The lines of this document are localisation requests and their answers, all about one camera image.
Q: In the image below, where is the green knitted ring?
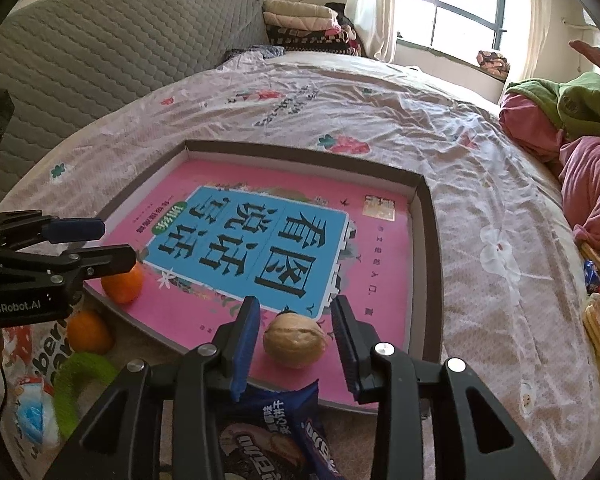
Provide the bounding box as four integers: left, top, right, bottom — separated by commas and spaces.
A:
54, 352, 118, 441

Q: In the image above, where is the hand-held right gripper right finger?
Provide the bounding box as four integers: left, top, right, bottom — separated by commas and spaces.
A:
330, 295, 556, 480

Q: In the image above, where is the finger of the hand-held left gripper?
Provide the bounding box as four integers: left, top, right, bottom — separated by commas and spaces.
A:
0, 212, 106, 256
0, 244, 137, 293

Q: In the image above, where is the white curtain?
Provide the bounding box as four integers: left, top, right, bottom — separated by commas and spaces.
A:
510, 0, 551, 86
345, 0, 406, 63

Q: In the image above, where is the orange mandarin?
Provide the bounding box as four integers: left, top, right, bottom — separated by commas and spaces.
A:
101, 260, 144, 304
67, 309, 113, 355

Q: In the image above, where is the blue patterned cloth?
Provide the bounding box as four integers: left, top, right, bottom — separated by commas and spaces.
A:
222, 45, 286, 68

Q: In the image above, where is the brown walnut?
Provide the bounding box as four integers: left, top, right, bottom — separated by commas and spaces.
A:
263, 311, 328, 371

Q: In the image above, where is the strawberry printed bed sheet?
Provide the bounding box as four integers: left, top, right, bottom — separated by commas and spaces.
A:
0, 50, 600, 480

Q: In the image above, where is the floral cloth bundle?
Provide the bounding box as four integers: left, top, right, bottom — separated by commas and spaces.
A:
476, 50, 511, 81

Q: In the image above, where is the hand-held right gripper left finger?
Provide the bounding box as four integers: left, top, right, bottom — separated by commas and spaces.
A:
45, 296, 262, 480

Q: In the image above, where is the pink and blue book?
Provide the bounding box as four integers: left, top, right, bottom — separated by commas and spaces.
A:
87, 160, 413, 406

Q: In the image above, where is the white and blue plastic packet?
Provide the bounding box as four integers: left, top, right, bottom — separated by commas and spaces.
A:
10, 375, 63, 448

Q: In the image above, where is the beige folded blanket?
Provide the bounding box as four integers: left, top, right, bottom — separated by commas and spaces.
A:
262, 0, 338, 31

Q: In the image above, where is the grey cardboard box tray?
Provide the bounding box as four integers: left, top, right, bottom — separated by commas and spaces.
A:
82, 139, 438, 413

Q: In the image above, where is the window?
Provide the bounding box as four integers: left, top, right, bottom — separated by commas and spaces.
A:
397, 0, 531, 68

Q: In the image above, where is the grey quilted headboard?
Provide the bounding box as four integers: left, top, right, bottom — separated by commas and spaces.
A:
0, 0, 271, 211

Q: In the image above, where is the green cloth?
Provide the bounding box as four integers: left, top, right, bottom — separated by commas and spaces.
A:
505, 71, 600, 143

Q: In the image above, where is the black checkered folded blanket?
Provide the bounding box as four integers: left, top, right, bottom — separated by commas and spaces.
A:
265, 24, 363, 57

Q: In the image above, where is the blue snack packet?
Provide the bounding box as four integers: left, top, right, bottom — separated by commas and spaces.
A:
215, 379, 343, 480

